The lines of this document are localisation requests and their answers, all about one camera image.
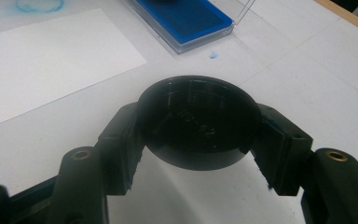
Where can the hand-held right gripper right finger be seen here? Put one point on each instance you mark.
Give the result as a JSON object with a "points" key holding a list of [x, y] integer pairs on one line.
{"points": [[286, 152]]}

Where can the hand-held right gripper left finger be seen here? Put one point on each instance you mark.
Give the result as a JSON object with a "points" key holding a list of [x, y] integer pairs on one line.
{"points": [[118, 149]]}

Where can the white paper sheet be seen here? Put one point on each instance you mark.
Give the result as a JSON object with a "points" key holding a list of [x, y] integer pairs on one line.
{"points": [[43, 62]]}

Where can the blue ink pad clear case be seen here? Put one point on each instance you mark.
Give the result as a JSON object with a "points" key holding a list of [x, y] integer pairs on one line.
{"points": [[183, 18]]}

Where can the wooden table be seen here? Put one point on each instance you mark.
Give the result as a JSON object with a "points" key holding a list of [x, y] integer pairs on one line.
{"points": [[354, 21]]}

